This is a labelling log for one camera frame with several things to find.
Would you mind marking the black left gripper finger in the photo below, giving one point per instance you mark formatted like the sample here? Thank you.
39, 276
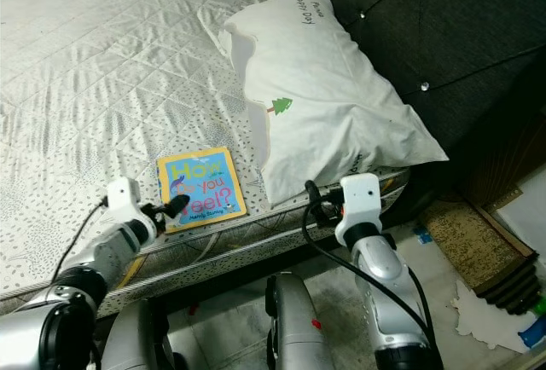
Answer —
175, 206

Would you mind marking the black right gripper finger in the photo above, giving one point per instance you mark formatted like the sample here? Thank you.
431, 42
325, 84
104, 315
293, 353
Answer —
311, 191

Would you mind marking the blue children's picture book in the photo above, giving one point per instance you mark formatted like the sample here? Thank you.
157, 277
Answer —
200, 187

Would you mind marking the white pillow with tree print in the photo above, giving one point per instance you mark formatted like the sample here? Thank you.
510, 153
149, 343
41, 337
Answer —
333, 106

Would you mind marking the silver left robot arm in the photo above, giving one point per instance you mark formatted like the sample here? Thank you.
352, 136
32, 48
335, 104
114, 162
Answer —
85, 285

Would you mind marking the grey right robot leg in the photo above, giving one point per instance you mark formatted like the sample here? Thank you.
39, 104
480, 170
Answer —
299, 327

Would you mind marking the grey robot leg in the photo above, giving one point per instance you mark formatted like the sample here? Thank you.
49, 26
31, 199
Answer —
299, 327
149, 340

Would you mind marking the grey left robot leg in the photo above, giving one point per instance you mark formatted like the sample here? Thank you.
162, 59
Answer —
149, 340

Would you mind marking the brown textured rug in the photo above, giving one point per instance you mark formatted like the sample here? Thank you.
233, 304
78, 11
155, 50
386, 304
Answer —
469, 242

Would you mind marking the white quilted mattress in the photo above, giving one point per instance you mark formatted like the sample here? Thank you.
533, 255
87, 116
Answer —
102, 72

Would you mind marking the white torn paper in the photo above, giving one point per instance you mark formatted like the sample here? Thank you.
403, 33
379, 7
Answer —
486, 323

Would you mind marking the black tufted headboard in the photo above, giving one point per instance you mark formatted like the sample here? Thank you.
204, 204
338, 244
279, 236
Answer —
461, 37

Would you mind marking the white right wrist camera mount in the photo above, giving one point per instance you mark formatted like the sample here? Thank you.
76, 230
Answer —
360, 199

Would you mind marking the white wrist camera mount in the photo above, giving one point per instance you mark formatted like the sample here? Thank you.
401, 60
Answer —
360, 199
124, 195

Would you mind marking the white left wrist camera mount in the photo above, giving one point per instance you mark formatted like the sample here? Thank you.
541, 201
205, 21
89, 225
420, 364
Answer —
124, 195

